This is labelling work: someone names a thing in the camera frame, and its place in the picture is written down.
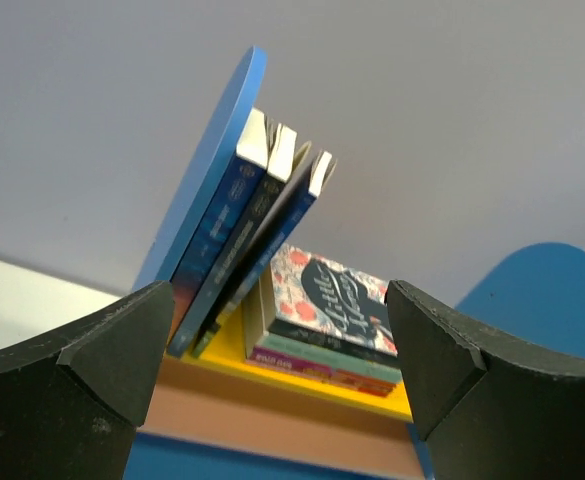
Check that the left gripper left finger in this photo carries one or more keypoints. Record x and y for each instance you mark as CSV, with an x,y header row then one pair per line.
x,y
72,398

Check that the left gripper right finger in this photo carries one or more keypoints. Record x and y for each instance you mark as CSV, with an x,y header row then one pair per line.
x,y
487,404

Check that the Jane Eyre blue book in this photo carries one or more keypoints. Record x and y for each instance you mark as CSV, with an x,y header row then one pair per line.
x,y
241,178

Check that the Animal Farm blue book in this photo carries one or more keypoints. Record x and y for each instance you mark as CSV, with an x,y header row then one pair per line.
x,y
275,231

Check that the Nineteen Eighty-Four dark book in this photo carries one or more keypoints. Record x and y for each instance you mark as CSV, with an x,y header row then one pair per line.
x,y
198,297

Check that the teal book in stack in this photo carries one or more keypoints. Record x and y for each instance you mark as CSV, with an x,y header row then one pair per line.
x,y
327,357

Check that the dark green book in stack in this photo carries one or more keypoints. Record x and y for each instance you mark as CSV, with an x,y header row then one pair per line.
x,y
364,351

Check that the red pink bottom book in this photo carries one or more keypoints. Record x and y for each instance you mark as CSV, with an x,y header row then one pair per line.
x,y
325,375

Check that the purple Roald Dahl book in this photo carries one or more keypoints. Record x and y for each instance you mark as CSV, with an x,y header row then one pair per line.
x,y
263,352

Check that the Little Women floral book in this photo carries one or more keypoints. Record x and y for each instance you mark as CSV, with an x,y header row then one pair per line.
x,y
311,291

